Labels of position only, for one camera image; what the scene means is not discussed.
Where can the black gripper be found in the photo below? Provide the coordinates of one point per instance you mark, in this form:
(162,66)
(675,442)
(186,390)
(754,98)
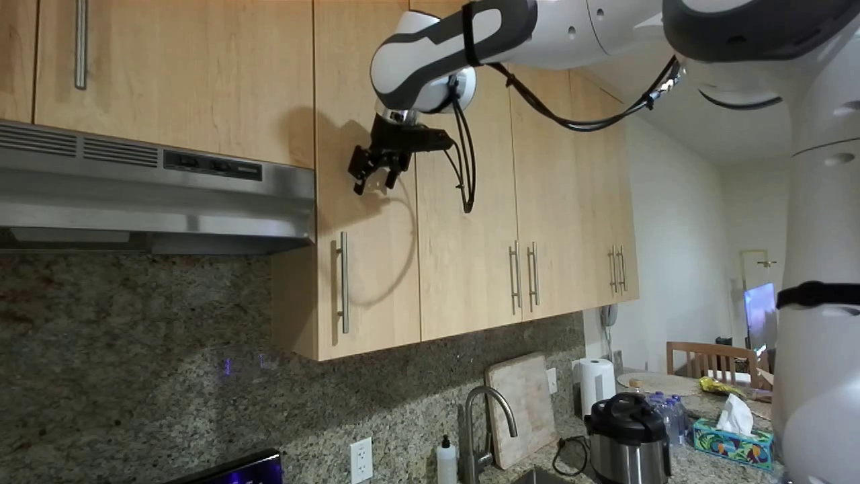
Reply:
(390,137)

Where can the light wooden cabinet door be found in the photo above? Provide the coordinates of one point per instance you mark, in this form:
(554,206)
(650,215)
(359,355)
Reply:
(473,251)
(629,197)
(378,296)
(559,215)
(18,54)
(598,206)

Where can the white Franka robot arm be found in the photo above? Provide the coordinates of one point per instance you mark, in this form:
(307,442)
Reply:
(554,28)

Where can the wooden cabinet side panel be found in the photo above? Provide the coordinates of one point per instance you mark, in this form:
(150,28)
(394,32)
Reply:
(295,305)

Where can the wide wooden cabinet door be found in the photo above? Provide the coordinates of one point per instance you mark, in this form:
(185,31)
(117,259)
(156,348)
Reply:
(178,71)

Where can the stainless steel range hood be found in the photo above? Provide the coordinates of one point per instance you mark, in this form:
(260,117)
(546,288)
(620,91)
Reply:
(136,191)

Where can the light wooden cutting board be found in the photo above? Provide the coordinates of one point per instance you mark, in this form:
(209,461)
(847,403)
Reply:
(529,403)

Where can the chrome kitchen faucet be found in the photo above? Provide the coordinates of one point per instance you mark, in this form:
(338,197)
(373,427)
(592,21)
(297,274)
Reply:
(468,439)

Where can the white soap bottle black pump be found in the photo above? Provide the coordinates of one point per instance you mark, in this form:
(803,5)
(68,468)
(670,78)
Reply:
(447,461)

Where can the white paper towel roll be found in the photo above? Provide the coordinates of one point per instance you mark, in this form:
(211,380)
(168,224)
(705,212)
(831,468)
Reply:
(592,380)

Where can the black electric stove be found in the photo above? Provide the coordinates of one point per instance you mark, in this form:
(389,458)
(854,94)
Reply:
(242,472)

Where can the steel pressure cooker black lid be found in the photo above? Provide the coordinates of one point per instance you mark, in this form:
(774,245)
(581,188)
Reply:
(628,439)

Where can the clear plastic water bottles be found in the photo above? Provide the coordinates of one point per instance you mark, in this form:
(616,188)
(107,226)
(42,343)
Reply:
(670,415)

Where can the wooden chair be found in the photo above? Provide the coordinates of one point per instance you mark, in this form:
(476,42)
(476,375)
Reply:
(713,355)

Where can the yellow banana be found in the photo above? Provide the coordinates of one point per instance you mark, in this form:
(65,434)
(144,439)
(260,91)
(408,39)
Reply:
(717,384)

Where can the teal patterned tissue box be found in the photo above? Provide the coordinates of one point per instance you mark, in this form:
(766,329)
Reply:
(730,443)

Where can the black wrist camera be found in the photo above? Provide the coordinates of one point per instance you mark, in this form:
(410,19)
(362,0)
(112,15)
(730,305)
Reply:
(433,137)

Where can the white wall outlet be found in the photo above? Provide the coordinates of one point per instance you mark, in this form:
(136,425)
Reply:
(553,380)
(362,461)

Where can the grey wall phone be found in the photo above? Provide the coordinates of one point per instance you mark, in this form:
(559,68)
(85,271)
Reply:
(608,316)

